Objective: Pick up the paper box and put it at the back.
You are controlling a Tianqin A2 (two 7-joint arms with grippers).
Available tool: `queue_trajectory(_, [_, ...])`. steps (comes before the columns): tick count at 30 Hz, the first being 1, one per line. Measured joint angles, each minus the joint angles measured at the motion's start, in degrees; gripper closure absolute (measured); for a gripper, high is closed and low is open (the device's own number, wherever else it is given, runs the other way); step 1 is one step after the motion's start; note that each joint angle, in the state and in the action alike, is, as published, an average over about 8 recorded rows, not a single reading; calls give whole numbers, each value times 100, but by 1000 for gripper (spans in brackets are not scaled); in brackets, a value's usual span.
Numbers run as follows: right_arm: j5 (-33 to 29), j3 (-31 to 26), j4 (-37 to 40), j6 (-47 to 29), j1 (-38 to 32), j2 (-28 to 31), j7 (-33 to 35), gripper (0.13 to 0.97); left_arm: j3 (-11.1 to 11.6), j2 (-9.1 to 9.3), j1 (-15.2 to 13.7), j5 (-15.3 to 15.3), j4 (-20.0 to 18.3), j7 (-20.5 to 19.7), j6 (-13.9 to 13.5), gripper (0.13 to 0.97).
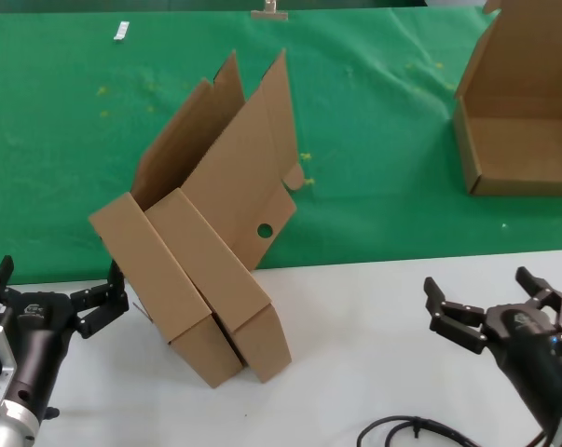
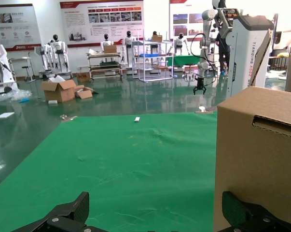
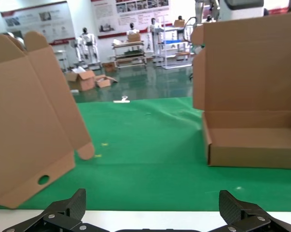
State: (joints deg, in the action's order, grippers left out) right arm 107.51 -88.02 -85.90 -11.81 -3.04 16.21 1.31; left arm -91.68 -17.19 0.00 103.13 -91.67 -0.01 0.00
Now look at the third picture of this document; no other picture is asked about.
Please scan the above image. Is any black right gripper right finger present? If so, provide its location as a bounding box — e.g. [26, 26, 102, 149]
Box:
[208, 190, 291, 232]

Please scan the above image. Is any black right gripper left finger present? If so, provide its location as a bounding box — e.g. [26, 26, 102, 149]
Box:
[1, 188, 110, 232]

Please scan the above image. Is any brown cardboard mailer box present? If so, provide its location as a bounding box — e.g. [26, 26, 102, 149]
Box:
[0, 30, 96, 210]
[190, 13, 291, 170]

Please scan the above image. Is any green table cloth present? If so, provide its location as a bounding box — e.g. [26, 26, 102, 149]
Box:
[0, 96, 291, 212]

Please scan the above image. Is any metal table clamp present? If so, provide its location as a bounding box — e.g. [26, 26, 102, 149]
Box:
[112, 96, 131, 104]

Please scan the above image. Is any large open cardboard carton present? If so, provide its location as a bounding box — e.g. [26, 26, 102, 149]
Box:
[65, 67, 97, 92]

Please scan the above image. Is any small open cardboard carton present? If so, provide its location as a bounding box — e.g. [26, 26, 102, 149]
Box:
[94, 74, 119, 88]

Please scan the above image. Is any small printed cardboard carton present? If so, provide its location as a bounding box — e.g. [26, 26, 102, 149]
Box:
[103, 62, 116, 73]

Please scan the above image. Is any small white table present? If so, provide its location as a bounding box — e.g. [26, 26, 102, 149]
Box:
[54, 50, 69, 72]

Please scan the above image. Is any metal workshop cart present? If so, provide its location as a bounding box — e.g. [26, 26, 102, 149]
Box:
[111, 40, 148, 70]

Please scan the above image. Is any white Tianqing machine tower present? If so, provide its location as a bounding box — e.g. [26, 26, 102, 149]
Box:
[219, 0, 266, 22]

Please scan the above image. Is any wall poster with icons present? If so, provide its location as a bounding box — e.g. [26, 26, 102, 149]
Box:
[0, 1, 76, 46]

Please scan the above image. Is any white shelf frame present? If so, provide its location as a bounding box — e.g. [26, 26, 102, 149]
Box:
[152, 14, 194, 70]

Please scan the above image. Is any wide wall poster red header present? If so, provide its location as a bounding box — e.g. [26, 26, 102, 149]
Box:
[90, 0, 173, 39]

